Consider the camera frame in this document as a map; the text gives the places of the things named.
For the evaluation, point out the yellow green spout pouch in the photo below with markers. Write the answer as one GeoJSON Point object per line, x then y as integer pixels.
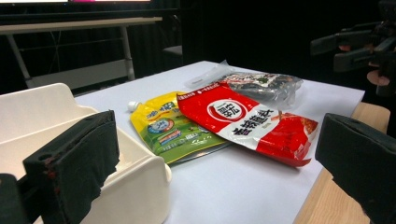
{"type": "Point", "coordinates": [165, 130]}

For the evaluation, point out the white metal table frame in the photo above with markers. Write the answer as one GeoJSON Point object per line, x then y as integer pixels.
{"type": "Point", "coordinates": [77, 74]}

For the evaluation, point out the clear seaweed bag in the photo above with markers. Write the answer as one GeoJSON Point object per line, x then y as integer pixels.
{"type": "Point", "coordinates": [264, 87]}

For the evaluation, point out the white table mat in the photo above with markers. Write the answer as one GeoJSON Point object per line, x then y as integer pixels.
{"type": "Point", "coordinates": [236, 193]}

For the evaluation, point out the white plastic box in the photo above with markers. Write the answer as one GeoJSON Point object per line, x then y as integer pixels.
{"type": "Point", "coordinates": [28, 118]}

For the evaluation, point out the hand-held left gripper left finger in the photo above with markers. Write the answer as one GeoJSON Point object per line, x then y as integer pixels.
{"type": "Point", "coordinates": [77, 161]}

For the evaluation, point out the red white sauce packet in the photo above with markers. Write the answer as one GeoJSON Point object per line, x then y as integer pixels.
{"type": "Point", "coordinates": [236, 118]}

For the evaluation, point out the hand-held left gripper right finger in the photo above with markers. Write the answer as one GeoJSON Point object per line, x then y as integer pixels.
{"type": "Point", "coordinates": [364, 155]}

